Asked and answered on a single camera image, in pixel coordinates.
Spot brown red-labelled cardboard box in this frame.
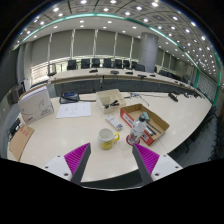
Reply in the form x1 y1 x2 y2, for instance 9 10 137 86
119 103 171 147

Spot large white carton box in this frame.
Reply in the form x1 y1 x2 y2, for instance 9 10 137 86
17 84 55 126

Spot flat brown cardboard sheet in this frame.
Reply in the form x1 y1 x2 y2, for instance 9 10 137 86
8 124 36 163

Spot row of black office chairs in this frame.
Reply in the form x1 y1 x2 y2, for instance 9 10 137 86
66 58 188 81

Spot white mug with yellow handle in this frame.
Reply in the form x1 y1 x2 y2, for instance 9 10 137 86
97 127 121 151

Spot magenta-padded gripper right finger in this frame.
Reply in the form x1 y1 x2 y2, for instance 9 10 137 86
131 143 184 186

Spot flat round red coaster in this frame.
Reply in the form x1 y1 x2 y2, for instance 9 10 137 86
125 134 142 147

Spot clear black-capped water bottle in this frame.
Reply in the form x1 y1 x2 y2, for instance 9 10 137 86
128 114 148 146

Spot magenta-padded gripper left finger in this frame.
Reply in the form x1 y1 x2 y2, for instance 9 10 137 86
43 142 92 185

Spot round ceiling lights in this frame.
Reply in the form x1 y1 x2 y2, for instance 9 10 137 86
19 0 222 68

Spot black tool in beige box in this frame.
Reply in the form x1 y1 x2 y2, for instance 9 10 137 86
104 99 121 110

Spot long curved conference desk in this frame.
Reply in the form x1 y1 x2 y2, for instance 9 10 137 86
49 68 202 98

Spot white power strip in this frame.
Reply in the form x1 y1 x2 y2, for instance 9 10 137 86
105 114 124 132

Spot white paper sheet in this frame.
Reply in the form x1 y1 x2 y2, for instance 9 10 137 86
55 101 93 120

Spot black desk phone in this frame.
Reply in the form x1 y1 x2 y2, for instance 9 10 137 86
59 91 81 105

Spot small beige open box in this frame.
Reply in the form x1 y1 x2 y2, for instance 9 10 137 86
95 88 128 115

